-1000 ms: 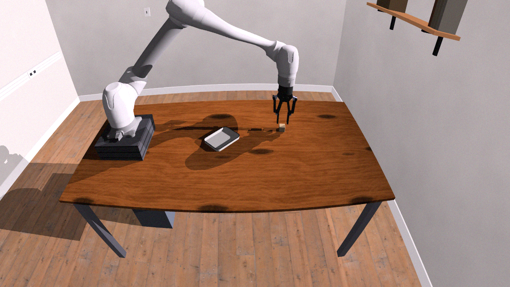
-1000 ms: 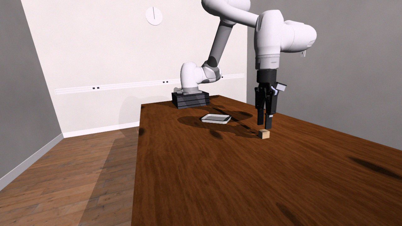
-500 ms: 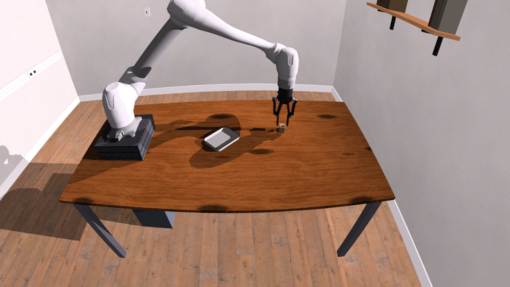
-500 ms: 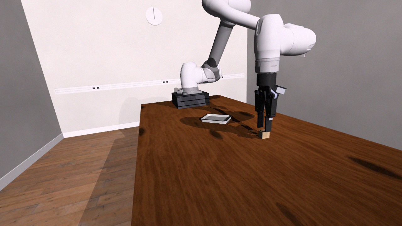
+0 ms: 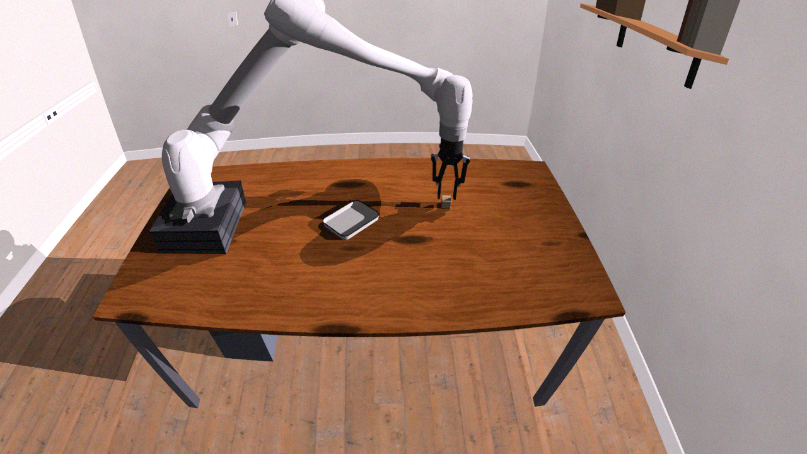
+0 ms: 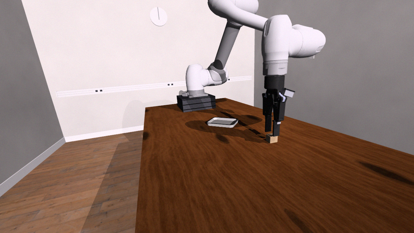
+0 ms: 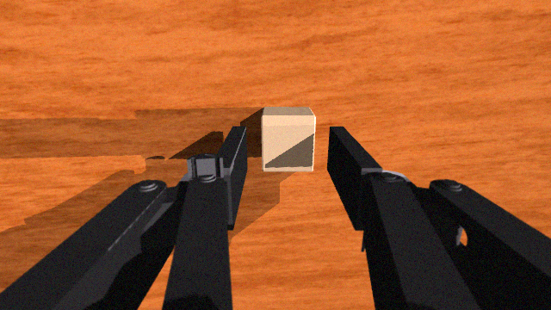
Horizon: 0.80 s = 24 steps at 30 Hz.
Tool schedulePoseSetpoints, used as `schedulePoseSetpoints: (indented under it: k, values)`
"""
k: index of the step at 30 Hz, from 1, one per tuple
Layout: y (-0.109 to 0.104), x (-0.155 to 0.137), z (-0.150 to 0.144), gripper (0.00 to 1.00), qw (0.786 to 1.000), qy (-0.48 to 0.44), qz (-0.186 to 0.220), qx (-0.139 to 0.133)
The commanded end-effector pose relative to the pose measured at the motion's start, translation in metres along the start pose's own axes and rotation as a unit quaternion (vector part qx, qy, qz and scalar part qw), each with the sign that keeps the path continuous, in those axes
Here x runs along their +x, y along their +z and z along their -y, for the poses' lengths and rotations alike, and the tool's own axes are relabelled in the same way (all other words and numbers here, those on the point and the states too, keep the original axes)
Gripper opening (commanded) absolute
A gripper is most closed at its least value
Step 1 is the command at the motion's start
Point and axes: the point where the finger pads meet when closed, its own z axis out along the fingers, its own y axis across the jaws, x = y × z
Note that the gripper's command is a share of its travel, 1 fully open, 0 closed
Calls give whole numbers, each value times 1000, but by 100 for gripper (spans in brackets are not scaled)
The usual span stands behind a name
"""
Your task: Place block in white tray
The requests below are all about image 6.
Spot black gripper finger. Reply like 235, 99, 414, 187
270, 93, 287, 137
262, 93, 273, 132

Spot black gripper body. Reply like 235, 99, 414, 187
264, 75, 285, 102

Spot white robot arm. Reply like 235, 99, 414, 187
182, 0, 326, 98

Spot tan block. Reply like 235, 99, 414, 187
266, 133, 278, 143

